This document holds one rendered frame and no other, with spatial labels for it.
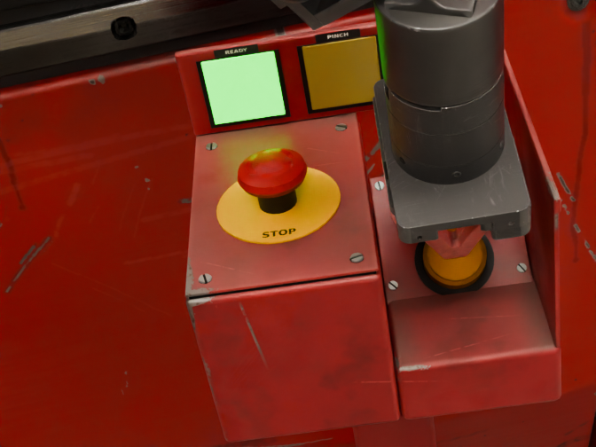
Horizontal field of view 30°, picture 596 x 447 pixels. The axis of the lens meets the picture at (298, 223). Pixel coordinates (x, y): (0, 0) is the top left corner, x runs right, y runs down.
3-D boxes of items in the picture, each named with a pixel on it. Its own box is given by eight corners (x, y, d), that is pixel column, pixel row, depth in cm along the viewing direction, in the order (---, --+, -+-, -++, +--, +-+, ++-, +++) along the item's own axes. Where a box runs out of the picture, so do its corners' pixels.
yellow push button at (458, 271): (427, 297, 68) (427, 288, 66) (418, 238, 69) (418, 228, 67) (490, 288, 68) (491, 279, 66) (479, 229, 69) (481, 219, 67)
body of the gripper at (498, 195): (492, 84, 61) (490, -20, 55) (531, 231, 55) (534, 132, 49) (375, 104, 61) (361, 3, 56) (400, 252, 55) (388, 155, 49)
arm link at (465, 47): (354, 4, 47) (489, 18, 45) (395, -99, 51) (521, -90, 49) (370, 115, 52) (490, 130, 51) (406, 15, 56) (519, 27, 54)
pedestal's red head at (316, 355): (225, 446, 66) (156, 207, 55) (229, 272, 79) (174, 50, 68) (562, 403, 65) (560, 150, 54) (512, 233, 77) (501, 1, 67)
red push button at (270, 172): (246, 238, 63) (234, 187, 61) (246, 196, 66) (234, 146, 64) (316, 228, 63) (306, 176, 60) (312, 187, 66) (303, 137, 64)
